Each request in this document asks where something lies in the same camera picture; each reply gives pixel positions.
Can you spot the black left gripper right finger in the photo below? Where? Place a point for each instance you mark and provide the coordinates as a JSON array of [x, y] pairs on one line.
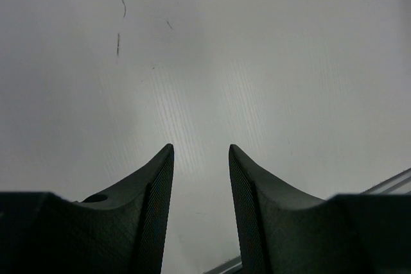
[[282, 229]]

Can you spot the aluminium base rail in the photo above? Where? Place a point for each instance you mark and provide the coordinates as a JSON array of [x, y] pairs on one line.
[[398, 184]]

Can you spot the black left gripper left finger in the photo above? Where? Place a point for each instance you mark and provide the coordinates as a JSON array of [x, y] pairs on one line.
[[121, 229]]

